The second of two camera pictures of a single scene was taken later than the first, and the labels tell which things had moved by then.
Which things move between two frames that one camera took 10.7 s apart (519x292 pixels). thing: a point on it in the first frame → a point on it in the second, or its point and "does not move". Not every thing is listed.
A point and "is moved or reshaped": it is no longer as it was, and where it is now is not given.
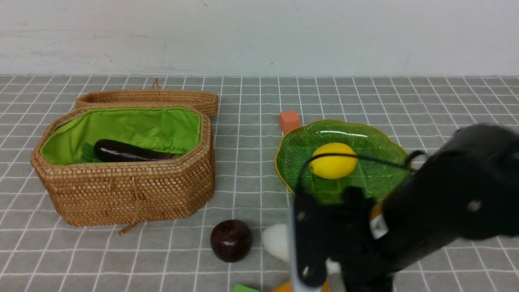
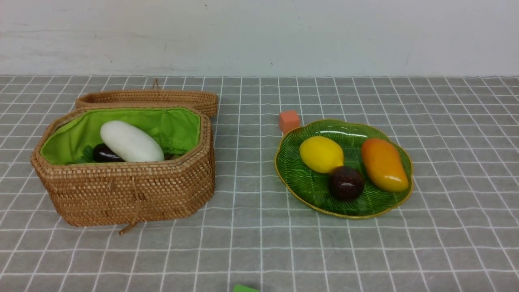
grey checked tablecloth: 242,243 does not move
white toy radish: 277,237 → 128,142
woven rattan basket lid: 206,101 does not move
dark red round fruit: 230,240 → 346,183
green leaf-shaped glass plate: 382,162 does not move
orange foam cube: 288,120 does not move
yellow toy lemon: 333,167 is moved or reshaped
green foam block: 238,288 does not move
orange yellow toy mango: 287,287 → 384,165
